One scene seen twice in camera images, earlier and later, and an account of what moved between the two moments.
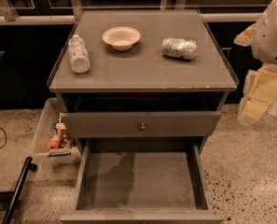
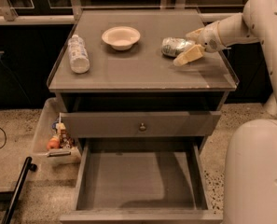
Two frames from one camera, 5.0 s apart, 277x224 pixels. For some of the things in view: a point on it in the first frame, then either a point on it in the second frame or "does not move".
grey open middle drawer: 143,180 does not move
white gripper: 270,37 → 209,37
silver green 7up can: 180,48 does not move
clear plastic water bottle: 80,62 does not move
